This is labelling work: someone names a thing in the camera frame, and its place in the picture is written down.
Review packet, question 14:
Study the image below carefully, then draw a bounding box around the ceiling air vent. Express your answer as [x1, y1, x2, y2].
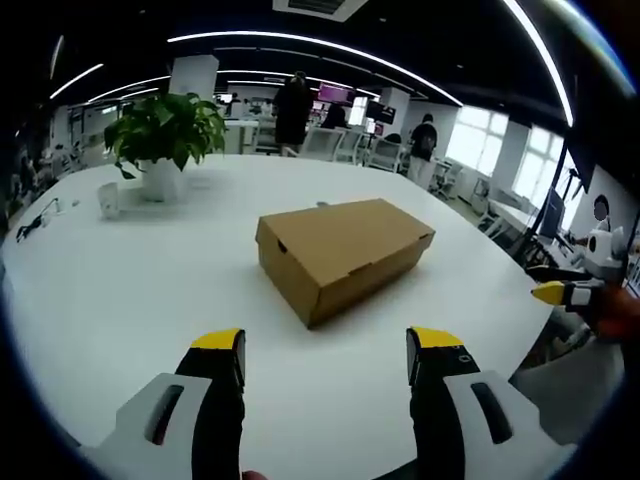
[272, 0, 370, 22]

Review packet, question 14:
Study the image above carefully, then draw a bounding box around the person's right hand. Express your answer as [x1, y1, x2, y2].
[593, 287, 640, 342]

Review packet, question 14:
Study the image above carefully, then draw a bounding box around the black cable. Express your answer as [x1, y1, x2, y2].
[14, 197, 62, 244]

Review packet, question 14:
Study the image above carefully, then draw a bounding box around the pink computer screen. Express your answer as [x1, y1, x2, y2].
[318, 82, 352, 105]

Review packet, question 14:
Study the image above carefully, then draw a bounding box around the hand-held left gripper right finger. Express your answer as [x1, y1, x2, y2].
[405, 326, 576, 480]

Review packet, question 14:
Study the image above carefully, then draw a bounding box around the brown cardboard shoe box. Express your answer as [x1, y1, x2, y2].
[255, 197, 436, 330]

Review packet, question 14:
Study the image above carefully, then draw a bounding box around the small white cup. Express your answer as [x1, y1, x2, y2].
[97, 181, 122, 221]

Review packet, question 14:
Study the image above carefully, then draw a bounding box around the dark computer monitor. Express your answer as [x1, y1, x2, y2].
[538, 188, 567, 240]

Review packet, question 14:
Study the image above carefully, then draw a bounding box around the grey chair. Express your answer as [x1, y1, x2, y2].
[508, 343, 627, 447]

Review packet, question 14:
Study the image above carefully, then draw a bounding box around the long ceiling light strip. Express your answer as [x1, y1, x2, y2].
[166, 30, 465, 107]
[501, 0, 576, 129]

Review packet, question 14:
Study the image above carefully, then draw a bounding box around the green potted plant white pot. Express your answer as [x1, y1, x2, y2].
[103, 92, 229, 204]

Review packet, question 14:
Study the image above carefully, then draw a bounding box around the white office chair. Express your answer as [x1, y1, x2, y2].
[298, 127, 346, 162]
[367, 135, 405, 174]

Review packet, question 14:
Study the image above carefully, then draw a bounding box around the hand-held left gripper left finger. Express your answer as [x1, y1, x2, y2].
[79, 327, 247, 480]

